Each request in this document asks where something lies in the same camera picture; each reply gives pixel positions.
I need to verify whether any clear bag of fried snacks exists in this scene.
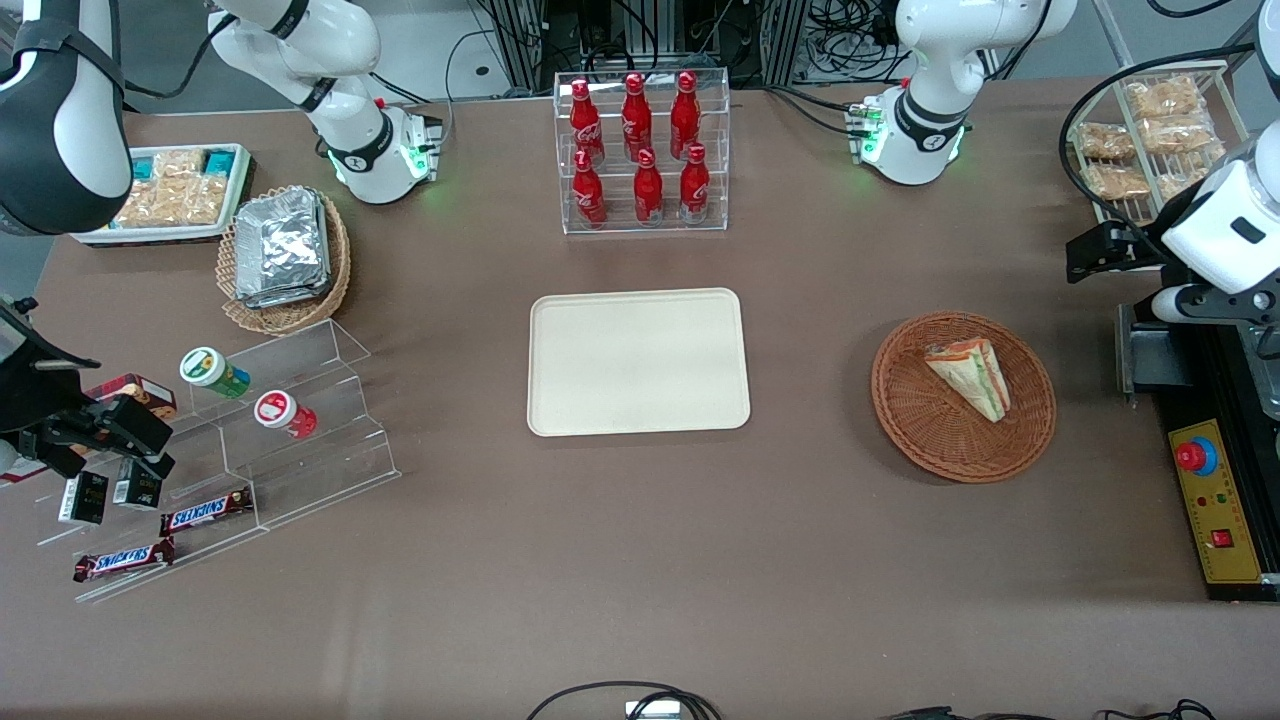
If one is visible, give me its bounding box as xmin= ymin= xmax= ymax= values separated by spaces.
xmin=1125 ymin=78 xmax=1207 ymax=120
xmin=1075 ymin=122 xmax=1137 ymax=162
xmin=1083 ymin=162 xmax=1151 ymax=200
xmin=1140 ymin=115 xmax=1218 ymax=154

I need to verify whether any thin black cable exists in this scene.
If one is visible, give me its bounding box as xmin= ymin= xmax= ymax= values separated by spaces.
xmin=880 ymin=698 xmax=1217 ymax=720

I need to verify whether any white plastic snack bin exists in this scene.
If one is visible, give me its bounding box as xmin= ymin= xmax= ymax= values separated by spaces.
xmin=70 ymin=143 xmax=256 ymax=247

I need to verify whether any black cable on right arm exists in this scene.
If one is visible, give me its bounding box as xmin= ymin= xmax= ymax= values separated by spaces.
xmin=118 ymin=10 xmax=243 ymax=101

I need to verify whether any black control box yellow panel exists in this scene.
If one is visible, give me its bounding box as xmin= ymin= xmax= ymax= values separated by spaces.
xmin=1158 ymin=320 xmax=1280 ymax=603

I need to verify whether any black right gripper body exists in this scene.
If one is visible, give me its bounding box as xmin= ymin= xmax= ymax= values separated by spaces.
xmin=0 ymin=298 xmax=101 ymax=479

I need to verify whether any white wire rack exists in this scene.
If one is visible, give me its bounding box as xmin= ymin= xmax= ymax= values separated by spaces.
xmin=1065 ymin=60 xmax=1251 ymax=227

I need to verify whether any red cola bottle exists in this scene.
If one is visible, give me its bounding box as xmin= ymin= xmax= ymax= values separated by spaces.
xmin=634 ymin=148 xmax=665 ymax=227
xmin=680 ymin=143 xmax=711 ymax=224
xmin=670 ymin=70 xmax=701 ymax=159
xmin=570 ymin=78 xmax=606 ymax=166
xmin=572 ymin=150 xmax=608 ymax=229
xmin=622 ymin=72 xmax=653 ymax=161

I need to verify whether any beige rectangular tray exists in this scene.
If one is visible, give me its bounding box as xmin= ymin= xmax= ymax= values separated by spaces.
xmin=527 ymin=288 xmax=751 ymax=438

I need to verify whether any red can with white lid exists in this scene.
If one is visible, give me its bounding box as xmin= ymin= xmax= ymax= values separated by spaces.
xmin=254 ymin=390 xmax=318 ymax=439

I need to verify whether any clear bag of crackers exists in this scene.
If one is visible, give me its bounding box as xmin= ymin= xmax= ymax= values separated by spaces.
xmin=150 ymin=150 xmax=207 ymax=187
xmin=114 ymin=176 xmax=231 ymax=229

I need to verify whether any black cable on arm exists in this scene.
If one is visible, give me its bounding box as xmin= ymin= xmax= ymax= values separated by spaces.
xmin=118 ymin=10 xmax=243 ymax=101
xmin=1060 ymin=38 xmax=1280 ymax=263

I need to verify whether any round brown wicker basket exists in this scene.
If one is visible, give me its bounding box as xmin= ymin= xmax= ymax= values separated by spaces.
xmin=871 ymin=311 xmax=1057 ymax=485

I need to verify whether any clear acrylic bottle rack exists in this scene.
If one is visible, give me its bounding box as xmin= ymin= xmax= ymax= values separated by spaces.
xmin=554 ymin=68 xmax=731 ymax=236

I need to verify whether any aluminium equipment frame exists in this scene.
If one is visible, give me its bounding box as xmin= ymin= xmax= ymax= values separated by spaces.
xmin=478 ymin=0 xmax=809 ymax=93

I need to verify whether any green can with white lid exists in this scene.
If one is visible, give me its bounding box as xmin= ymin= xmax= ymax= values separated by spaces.
xmin=180 ymin=347 xmax=252 ymax=399

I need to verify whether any red brown chocolate box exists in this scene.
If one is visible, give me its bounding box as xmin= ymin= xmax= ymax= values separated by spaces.
xmin=85 ymin=373 xmax=178 ymax=422

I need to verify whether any tangled black cable bundle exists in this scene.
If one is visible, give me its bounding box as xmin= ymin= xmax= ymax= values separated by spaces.
xmin=800 ymin=0 xmax=906 ymax=83

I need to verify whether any brown Snickers bar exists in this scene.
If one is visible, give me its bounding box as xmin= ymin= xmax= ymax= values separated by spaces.
xmin=160 ymin=487 xmax=254 ymax=537
xmin=73 ymin=538 xmax=176 ymax=583

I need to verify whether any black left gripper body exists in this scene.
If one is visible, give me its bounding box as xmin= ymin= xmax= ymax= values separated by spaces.
xmin=1092 ymin=224 xmax=1167 ymax=285

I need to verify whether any clear acrylic stepped stand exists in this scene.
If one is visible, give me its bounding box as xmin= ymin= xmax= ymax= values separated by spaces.
xmin=20 ymin=318 xmax=402 ymax=605

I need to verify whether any oval light wicker basket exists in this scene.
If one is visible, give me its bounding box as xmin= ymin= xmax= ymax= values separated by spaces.
xmin=216 ymin=186 xmax=352 ymax=336

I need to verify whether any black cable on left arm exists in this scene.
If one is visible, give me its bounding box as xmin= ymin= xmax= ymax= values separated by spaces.
xmin=1060 ymin=38 xmax=1280 ymax=263

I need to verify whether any silver foil package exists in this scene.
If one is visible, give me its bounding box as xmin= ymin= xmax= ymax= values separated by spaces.
xmin=238 ymin=262 xmax=334 ymax=310
xmin=236 ymin=190 xmax=329 ymax=291

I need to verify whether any black looped cable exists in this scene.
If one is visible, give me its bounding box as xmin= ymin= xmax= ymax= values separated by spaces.
xmin=525 ymin=680 xmax=723 ymax=720

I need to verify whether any grey metal block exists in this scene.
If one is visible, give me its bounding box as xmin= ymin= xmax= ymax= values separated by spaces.
xmin=1116 ymin=304 xmax=1197 ymax=403

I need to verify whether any triangle sandwich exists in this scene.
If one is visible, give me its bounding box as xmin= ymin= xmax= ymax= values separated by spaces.
xmin=923 ymin=338 xmax=1012 ymax=423

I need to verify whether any small black box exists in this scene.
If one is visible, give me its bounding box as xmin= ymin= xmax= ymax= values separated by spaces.
xmin=112 ymin=462 xmax=163 ymax=511
xmin=58 ymin=470 xmax=109 ymax=525

